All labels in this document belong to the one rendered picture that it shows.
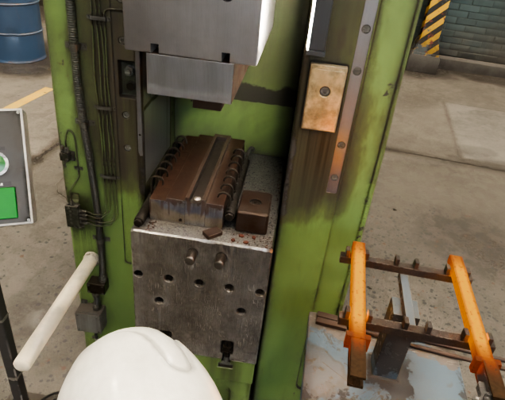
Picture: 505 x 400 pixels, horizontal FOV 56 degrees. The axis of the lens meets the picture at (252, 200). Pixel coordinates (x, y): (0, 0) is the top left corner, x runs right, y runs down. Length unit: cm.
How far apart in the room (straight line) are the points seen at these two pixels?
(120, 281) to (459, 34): 612
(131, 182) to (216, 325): 49
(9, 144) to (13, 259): 153
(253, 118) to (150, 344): 129
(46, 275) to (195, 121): 128
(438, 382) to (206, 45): 98
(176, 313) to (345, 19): 91
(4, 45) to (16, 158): 451
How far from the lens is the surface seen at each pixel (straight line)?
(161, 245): 129
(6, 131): 129
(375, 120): 129
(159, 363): 41
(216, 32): 108
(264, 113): 164
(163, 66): 113
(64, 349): 225
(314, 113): 124
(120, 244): 160
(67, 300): 152
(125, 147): 141
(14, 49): 574
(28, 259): 274
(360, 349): 95
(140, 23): 112
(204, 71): 111
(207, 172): 141
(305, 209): 139
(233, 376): 161
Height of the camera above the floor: 167
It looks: 32 degrees down
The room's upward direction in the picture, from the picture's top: 6 degrees clockwise
